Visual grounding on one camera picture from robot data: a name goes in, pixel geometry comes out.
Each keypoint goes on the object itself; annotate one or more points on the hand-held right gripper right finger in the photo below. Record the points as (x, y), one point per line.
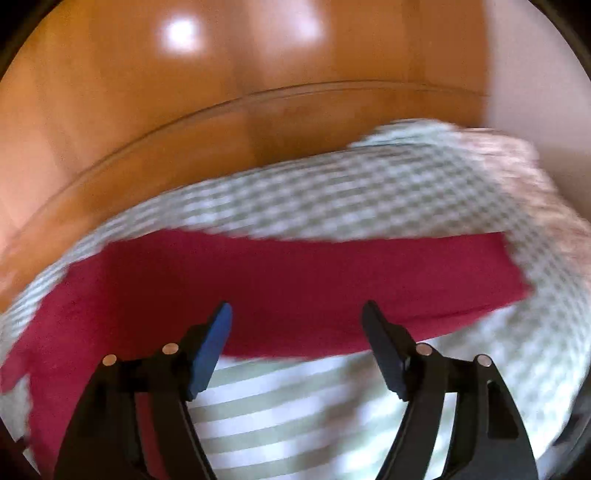
(384, 346)

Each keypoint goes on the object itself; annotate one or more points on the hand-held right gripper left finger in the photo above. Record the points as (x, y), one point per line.
(213, 344)

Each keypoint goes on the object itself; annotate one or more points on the red cloth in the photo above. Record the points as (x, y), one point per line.
(295, 295)

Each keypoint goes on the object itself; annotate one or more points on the green checked blanket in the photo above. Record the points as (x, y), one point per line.
(351, 194)

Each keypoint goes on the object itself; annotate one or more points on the floral pillow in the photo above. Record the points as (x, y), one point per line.
(535, 184)

